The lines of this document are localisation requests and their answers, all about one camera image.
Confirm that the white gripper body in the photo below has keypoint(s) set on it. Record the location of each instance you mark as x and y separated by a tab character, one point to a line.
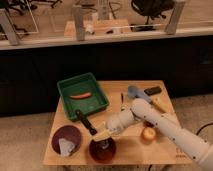
113	124

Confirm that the black handled dish brush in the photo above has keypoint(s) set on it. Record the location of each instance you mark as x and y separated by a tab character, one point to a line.
85	122

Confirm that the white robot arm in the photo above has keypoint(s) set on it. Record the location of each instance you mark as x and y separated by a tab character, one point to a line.
196	148

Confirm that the red bowl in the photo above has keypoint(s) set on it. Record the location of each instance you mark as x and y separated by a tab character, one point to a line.
102	151

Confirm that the orange fruit toy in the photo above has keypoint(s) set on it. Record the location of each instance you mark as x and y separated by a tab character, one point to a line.
148	134

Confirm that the orange sausage toy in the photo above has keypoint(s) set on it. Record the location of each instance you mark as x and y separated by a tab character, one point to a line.
81	96

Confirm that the green plastic tray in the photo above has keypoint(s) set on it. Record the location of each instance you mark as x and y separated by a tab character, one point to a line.
82	92

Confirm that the black rectangular block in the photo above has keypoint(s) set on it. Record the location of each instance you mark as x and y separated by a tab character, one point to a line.
153	90

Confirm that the maroon plate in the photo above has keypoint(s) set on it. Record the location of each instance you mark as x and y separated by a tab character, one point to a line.
68	132

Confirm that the crumpled white cloth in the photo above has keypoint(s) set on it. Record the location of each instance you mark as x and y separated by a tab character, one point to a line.
66	147

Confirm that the black office chair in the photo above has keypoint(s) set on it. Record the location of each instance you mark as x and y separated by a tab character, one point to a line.
152	8

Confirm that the wooden handled tool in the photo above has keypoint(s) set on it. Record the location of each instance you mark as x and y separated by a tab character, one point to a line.
160	104

